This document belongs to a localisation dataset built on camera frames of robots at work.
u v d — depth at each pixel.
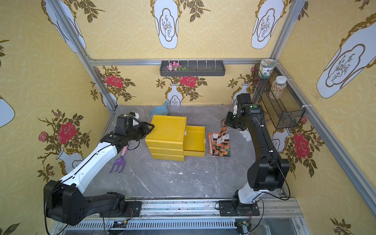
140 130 0.72
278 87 0.72
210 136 1.01
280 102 0.84
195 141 0.92
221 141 0.82
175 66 0.88
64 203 0.40
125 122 0.61
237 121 0.67
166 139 0.77
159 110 1.17
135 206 0.75
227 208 0.73
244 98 0.63
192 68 0.90
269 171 0.43
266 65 0.84
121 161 0.89
